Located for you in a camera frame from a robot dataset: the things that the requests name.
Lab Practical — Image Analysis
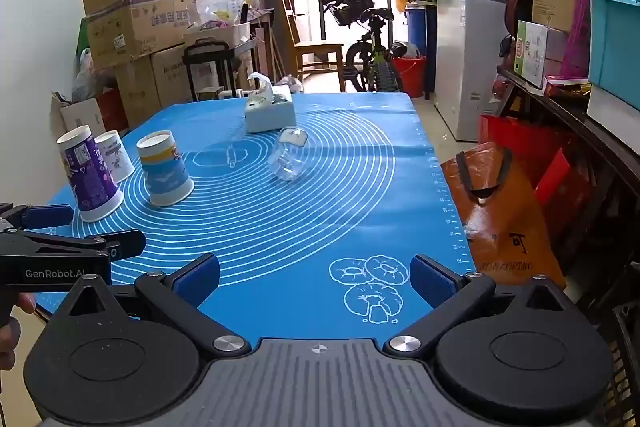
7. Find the dark wooden shelf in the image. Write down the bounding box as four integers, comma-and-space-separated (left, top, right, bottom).
497, 66, 640, 288

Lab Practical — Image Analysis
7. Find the white paper cup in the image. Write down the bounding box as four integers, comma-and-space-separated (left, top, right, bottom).
94, 130, 135, 184

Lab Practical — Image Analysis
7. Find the white chest freezer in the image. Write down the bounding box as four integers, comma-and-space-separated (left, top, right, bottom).
434, 0, 509, 143

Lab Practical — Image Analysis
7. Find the blue barrel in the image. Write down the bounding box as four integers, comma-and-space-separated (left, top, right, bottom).
404, 3, 439, 58

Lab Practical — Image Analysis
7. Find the brown cardboard box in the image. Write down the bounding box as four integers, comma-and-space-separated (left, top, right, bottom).
112, 44, 201, 130

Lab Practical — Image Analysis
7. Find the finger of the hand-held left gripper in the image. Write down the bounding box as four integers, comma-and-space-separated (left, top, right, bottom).
0, 203, 75, 233
29, 229, 147, 261

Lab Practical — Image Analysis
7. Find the green and white carton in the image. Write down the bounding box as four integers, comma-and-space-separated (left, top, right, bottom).
514, 21, 569, 89

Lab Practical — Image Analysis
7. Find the clear glass cup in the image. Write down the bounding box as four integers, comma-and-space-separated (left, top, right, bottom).
268, 126, 308, 182

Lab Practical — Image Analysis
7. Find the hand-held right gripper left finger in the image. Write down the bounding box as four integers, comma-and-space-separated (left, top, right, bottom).
65, 253, 252, 362

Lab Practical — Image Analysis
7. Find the purple paper cup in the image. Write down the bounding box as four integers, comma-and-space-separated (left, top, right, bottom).
56, 125, 124, 223

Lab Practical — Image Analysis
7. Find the blue silicone baking mat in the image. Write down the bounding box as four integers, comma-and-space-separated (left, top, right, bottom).
22, 92, 478, 342

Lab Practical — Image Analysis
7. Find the orange shopping bag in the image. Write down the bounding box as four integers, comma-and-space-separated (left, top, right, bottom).
440, 142, 568, 291

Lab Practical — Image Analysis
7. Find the white storage box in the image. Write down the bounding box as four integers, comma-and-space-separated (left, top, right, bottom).
586, 84, 640, 144

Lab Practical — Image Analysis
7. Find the large open cardboard box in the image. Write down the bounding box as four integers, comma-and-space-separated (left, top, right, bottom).
81, 0, 213, 70

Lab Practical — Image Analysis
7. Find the black utility cart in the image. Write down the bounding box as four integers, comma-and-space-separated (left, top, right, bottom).
182, 37, 257, 104

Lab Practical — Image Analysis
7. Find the small open cardboard box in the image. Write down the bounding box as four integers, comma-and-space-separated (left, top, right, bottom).
51, 91, 108, 138

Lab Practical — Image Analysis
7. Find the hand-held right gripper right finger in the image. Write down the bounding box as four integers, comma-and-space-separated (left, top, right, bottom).
383, 253, 569, 359

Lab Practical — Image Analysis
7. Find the red shopping bag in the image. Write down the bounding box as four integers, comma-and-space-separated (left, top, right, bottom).
479, 114, 592, 230

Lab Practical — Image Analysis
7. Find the red bucket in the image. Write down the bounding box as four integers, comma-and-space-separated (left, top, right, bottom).
391, 55, 428, 99

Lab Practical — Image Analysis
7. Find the clear plastic bag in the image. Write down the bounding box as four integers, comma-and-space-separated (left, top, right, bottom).
195, 0, 252, 28

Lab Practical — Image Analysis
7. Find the black plastic crate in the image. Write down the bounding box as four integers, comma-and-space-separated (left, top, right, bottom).
597, 302, 640, 427

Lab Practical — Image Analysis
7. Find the person's left hand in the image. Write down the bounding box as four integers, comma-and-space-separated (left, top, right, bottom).
0, 293, 37, 373

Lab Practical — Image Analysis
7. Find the teal storage bin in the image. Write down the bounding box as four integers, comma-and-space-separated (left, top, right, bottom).
582, 0, 640, 96

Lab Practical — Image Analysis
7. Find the blue and yellow paper cup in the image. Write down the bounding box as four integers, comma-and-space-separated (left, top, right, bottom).
136, 130, 195, 208

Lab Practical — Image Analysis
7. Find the black bicycle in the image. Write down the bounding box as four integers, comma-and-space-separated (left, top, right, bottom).
309, 0, 407, 94

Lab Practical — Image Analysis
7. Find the white tissue box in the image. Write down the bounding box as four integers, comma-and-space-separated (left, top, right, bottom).
244, 73, 297, 134

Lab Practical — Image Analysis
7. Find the wooden chair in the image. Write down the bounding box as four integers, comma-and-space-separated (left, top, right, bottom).
276, 0, 347, 94

